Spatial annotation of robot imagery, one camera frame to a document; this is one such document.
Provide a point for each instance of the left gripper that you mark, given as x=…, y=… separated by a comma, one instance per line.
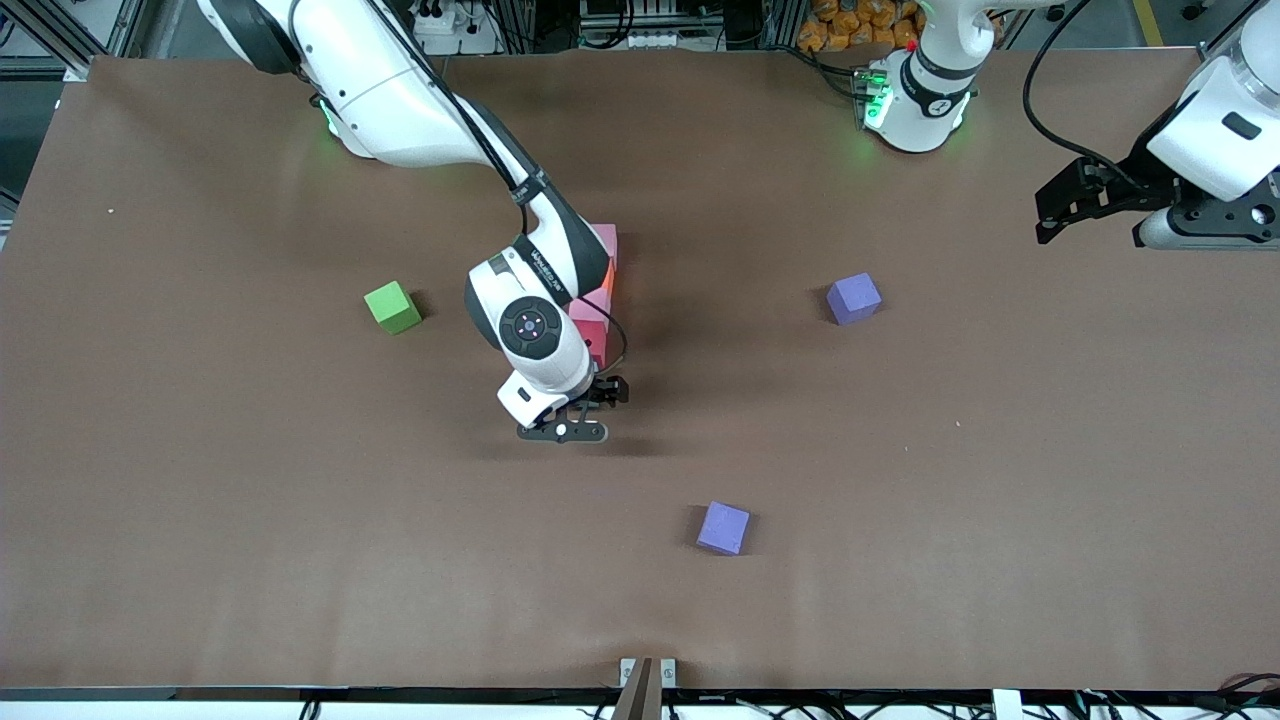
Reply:
x=1127, y=187

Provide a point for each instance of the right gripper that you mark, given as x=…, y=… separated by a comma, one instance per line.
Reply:
x=607, y=391

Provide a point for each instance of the red foam cube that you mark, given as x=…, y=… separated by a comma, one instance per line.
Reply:
x=600, y=345

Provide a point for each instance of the pink foam cube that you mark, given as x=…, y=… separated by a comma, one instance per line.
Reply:
x=592, y=310
x=605, y=240

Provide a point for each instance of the orange foam cube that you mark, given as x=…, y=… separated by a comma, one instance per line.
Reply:
x=607, y=285

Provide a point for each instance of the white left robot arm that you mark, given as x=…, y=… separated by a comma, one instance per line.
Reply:
x=925, y=100

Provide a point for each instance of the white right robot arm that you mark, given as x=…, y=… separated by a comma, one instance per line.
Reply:
x=400, y=110

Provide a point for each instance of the purple foam cube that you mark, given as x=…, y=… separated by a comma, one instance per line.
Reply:
x=853, y=298
x=723, y=527

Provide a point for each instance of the green foam cube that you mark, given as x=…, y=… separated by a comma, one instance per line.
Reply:
x=392, y=307

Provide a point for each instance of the pile of orange packets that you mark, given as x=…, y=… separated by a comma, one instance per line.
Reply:
x=850, y=25

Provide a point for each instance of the metal equipment rack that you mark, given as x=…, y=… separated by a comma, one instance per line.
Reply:
x=650, y=20

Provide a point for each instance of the white power strip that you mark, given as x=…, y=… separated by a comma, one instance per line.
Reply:
x=445, y=22

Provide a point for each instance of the white table edge block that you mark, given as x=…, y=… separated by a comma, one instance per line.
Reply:
x=1006, y=706

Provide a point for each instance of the aluminium frame profile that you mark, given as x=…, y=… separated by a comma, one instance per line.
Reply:
x=78, y=72
x=1215, y=58

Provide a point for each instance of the metal table edge bracket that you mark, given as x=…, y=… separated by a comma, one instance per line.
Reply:
x=627, y=670

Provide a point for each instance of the brown wooden post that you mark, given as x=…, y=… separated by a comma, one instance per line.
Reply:
x=640, y=700

